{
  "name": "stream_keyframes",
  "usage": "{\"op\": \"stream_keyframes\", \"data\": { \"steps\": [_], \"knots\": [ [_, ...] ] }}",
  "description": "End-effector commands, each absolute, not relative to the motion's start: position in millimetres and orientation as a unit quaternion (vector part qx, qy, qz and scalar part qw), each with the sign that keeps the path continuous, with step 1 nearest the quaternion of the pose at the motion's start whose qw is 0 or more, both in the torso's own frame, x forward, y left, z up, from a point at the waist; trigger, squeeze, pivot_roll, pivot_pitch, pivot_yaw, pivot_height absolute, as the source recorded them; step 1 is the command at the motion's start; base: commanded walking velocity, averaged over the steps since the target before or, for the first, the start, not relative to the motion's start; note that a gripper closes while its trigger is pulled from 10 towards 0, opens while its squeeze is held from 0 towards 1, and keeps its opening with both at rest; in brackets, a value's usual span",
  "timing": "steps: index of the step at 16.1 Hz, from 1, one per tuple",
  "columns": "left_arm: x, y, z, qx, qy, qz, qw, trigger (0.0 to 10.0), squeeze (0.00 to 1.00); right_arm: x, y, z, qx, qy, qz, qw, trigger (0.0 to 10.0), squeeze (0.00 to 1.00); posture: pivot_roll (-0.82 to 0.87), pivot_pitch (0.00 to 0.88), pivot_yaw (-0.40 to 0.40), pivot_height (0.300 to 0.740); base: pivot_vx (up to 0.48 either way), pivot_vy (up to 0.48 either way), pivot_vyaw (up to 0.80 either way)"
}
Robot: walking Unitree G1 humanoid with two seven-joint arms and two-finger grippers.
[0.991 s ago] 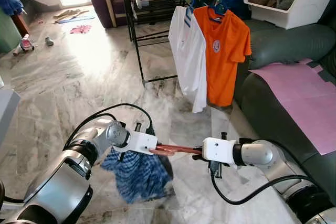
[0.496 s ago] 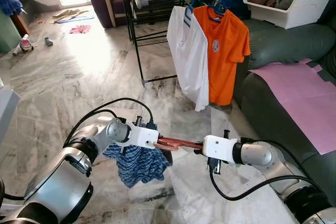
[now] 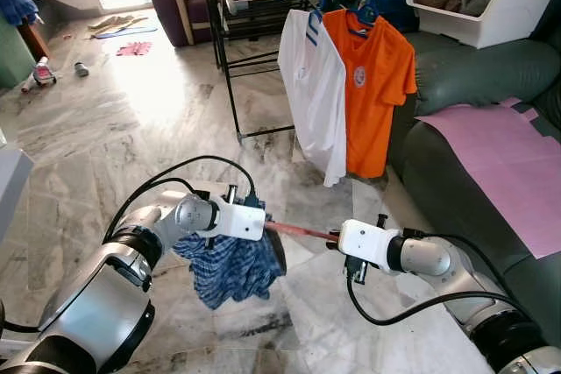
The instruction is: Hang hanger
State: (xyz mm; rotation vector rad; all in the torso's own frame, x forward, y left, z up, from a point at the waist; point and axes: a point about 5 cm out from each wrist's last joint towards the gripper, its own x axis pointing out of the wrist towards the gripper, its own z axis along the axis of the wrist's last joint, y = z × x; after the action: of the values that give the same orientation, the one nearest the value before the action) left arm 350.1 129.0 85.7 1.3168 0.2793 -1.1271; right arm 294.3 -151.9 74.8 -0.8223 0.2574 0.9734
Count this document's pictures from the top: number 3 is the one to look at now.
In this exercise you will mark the pink hanger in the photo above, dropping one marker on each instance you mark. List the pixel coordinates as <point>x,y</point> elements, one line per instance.
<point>302,231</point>

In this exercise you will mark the blue plaid garment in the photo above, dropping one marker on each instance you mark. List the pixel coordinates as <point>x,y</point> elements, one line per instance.
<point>230,264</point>

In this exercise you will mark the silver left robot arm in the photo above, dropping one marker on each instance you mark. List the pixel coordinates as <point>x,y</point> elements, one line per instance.
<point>114,286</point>

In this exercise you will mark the blue hanger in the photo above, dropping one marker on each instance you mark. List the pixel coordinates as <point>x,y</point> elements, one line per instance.
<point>317,19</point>
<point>364,10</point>

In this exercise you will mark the black drying rack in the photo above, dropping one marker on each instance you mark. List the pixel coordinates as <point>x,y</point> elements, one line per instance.
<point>230,41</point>

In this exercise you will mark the pink rag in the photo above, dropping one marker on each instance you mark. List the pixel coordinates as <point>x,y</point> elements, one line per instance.
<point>134,48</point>

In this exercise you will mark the orange shirt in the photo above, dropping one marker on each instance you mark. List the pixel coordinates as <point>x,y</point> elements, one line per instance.
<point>377,94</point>

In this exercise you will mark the pink sheet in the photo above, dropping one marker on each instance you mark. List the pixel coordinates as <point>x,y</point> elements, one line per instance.
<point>504,168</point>

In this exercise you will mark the purple sofa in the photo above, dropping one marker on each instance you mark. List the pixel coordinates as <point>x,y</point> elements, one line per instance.
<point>180,15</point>

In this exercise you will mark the dark green sofa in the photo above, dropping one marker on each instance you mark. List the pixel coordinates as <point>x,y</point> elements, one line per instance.
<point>482,129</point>

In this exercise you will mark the small grey can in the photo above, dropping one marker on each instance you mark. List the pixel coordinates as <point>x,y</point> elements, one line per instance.
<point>81,69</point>

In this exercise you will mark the flat beige cloth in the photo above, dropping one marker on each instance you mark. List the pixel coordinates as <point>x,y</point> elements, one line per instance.
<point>114,21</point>

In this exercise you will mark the pink white toy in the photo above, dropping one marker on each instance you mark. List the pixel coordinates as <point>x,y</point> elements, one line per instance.
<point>39,74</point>

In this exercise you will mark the green bin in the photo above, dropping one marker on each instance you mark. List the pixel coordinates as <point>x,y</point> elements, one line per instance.
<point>13,54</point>

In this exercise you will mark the blue hanging cloth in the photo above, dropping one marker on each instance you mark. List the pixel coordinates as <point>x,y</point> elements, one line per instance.
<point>17,4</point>

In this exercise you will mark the large white storage bin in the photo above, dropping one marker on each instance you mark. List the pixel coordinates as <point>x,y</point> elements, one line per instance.
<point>500,15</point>

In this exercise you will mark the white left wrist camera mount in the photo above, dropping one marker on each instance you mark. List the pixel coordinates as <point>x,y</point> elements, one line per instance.
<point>237,219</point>

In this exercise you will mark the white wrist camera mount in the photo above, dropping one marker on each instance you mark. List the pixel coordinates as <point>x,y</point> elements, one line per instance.
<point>368,243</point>
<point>237,219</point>

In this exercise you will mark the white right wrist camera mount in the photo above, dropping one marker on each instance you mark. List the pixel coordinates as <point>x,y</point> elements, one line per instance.
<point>368,243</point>

